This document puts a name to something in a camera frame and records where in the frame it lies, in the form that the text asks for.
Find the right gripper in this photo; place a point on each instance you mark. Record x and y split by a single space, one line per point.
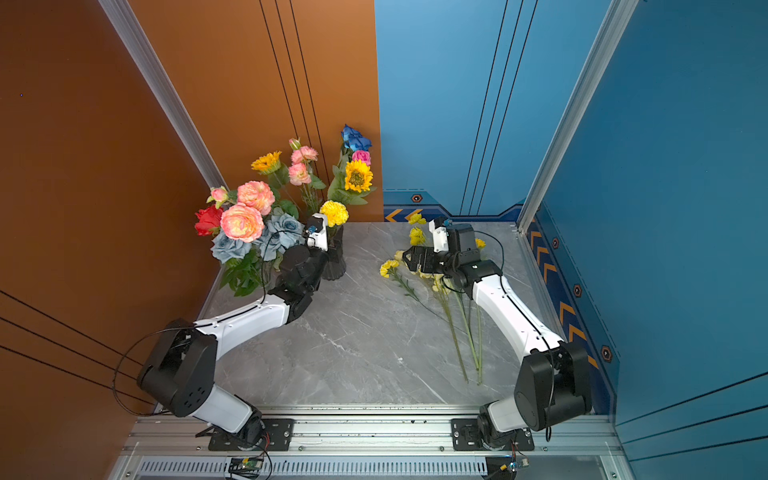
429 254

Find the background yellow poppy spray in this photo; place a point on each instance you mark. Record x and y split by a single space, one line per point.
417 236

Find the background yellow carnation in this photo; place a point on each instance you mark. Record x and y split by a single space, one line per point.
336 213
390 270

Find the yellow rose spray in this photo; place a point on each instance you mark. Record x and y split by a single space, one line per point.
439 290

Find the background large sunflower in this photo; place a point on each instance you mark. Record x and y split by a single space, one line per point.
358 177

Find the background small orange sunflower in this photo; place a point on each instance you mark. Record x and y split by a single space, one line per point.
268 163

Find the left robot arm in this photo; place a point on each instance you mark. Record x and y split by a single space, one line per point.
179 372

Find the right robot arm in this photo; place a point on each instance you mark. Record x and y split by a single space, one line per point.
554 381

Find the dark ribbed vase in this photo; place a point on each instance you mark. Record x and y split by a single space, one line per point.
336 266

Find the background bouquet in dark vase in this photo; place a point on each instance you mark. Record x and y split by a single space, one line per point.
296 188

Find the grey blue roses bunch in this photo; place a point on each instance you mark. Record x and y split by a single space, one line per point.
250 245

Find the red rose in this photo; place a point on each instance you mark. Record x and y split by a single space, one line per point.
208 221

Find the right circuit board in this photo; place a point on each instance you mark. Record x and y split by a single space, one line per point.
504 468

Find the circuit board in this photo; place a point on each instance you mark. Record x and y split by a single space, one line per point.
246 468
504 468

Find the left circuit board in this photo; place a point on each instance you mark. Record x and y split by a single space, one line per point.
246 468

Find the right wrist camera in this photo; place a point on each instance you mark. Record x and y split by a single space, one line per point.
441 230

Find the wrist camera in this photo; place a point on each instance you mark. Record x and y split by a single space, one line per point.
441 230
316 232

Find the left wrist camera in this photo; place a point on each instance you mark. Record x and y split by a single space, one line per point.
316 232

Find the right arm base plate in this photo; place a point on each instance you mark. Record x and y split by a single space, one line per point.
478 434

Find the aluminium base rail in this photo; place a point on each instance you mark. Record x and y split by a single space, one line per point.
370 442

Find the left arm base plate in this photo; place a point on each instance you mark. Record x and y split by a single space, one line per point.
263 434

